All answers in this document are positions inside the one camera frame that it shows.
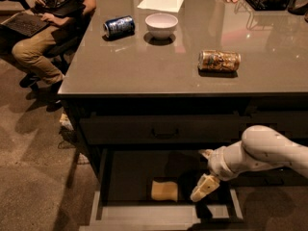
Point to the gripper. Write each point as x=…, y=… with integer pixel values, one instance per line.
x=216, y=165

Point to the yellow sponge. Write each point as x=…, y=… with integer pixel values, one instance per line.
x=162, y=191

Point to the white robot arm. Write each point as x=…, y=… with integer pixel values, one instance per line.
x=216, y=163

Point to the open middle drawer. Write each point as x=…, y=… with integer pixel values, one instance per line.
x=123, y=200

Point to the dark counter cabinet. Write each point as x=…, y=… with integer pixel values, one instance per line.
x=137, y=75

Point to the closed top drawer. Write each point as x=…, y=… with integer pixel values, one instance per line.
x=124, y=129

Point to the brown gold drink can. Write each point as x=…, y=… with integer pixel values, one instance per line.
x=218, y=61

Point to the white bowl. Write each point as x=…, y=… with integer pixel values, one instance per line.
x=161, y=25

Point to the blue soda can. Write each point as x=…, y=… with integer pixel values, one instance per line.
x=120, y=26

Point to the white paper sheet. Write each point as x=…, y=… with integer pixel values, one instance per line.
x=172, y=6

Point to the dark round object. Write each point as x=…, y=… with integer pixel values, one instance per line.
x=298, y=7

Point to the black office chair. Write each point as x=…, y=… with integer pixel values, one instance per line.
x=9, y=37

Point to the seated person khaki pants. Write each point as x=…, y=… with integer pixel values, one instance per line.
x=30, y=52

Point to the black laptop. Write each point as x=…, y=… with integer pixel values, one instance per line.
x=25, y=24

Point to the black drawer handle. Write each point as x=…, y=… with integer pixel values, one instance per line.
x=165, y=135

